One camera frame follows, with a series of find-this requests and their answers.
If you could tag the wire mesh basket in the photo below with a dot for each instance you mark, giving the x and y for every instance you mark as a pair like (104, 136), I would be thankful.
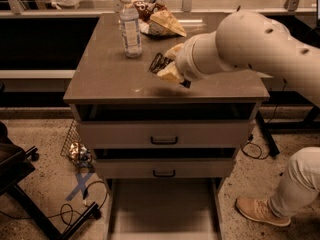
(71, 137)

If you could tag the grey drawer cabinet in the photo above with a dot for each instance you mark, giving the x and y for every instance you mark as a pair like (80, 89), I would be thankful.
(107, 86)

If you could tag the top drawer with handle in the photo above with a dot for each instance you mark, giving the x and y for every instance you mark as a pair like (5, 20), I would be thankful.
(164, 134)

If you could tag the crumpled shiny wrapper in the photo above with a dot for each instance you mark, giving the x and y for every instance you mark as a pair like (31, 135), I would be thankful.
(79, 155)

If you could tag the yellow chip bag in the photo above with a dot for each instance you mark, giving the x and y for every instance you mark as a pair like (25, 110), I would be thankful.
(164, 23)

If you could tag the black metal table leg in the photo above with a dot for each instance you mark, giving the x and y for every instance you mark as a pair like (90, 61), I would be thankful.
(273, 149)

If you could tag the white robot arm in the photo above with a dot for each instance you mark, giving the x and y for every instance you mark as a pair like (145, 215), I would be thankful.
(247, 40)

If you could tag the tan shoe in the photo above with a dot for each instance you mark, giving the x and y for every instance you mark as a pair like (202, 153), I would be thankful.
(259, 211)

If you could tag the person leg light trousers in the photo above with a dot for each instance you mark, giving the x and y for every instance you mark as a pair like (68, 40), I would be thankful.
(299, 185)

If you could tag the drawer with handle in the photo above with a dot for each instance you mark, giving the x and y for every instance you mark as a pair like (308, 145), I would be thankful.
(164, 134)
(164, 168)

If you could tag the dark rxbar chocolate wrapper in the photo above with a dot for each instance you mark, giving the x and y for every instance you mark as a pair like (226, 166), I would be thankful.
(159, 63)

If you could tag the clear plastic water bottle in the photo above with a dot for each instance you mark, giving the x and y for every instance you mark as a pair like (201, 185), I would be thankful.
(130, 28)

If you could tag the middle drawer with handle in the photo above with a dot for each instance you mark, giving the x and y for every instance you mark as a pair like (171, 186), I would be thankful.
(164, 168)

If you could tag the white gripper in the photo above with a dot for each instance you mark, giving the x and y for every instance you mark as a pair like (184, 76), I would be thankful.
(184, 63)

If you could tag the brown snack bag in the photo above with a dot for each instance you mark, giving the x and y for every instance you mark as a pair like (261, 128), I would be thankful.
(146, 9)

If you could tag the open bottom drawer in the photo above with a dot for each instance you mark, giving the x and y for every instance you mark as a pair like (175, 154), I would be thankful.
(164, 209)

